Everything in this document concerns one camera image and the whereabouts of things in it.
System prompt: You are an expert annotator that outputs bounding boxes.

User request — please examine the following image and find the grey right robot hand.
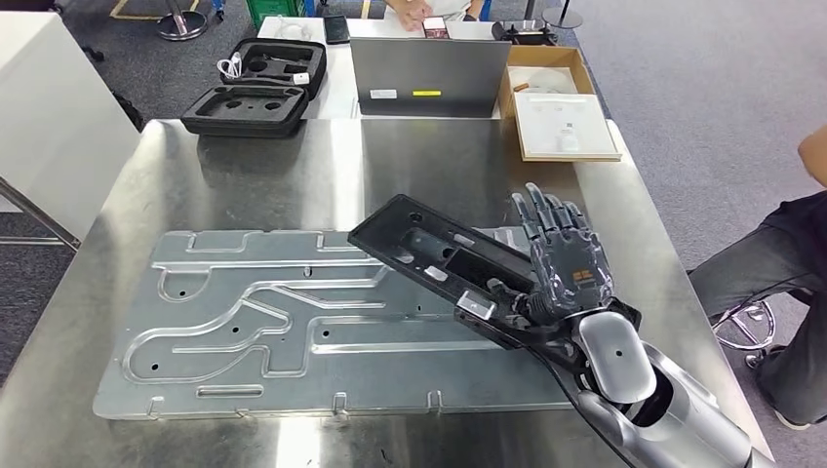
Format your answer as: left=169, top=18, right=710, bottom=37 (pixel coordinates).
left=488, top=182, right=615, bottom=328

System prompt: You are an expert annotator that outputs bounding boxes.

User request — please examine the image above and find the long black plastic part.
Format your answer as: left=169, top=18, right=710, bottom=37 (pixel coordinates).
left=347, top=193, right=644, bottom=382

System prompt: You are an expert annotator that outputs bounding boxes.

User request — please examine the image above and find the stainless steel workbench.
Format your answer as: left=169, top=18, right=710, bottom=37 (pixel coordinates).
left=0, top=118, right=776, bottom=468

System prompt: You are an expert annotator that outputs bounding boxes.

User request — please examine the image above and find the office chair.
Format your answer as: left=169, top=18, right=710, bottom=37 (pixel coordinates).
left=710, top=297, right=776, bottom=371

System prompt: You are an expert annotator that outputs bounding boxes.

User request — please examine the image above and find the person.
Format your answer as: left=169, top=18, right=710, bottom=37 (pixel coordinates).
left=386, top=0, right=486, bottom=32
left=688, top=126, right=827, bottom=432

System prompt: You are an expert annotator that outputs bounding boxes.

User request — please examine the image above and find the white round disc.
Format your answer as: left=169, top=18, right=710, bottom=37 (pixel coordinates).
left=516, top=66, right=580, bottom=96

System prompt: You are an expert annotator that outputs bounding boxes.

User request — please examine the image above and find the black tabletop device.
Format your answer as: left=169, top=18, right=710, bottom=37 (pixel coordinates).
left=492, top=19, right=558, bottom=48

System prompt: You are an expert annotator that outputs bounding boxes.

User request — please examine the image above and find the grey laptop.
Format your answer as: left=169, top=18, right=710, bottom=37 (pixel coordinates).
left=349, top=36, right=512, bottom=120

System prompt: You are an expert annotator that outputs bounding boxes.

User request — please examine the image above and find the stamped sheet metal panel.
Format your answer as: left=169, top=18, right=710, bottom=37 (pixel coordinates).
left=92, top=225, right=573, bottom=421

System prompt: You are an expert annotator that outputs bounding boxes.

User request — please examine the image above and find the black smartphone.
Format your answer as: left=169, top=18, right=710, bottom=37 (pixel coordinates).
left=323, top=14, right=351, bottom=45

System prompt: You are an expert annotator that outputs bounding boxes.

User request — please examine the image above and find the open black foam case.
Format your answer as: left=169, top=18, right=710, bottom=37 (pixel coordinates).
left=180, top=37, right=328, bottom=138

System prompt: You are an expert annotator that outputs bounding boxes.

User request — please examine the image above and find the green plastic crate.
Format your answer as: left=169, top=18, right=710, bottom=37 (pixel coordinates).
left=245, top=0, right=305, bottom=30

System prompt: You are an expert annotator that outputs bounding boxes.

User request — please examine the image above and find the chrome stanchion base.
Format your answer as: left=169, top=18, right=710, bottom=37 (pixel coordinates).
left=156, top=0, right=210, bottom=42

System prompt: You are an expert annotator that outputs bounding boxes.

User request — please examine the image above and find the white board in wooden frame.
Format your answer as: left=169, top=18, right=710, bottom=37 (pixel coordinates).
left=513, top=92, right=623, bottom=164

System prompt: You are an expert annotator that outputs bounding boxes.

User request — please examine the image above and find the coiled white cable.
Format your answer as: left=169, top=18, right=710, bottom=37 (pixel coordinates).
left=216, top=51, right=244, bottom=81

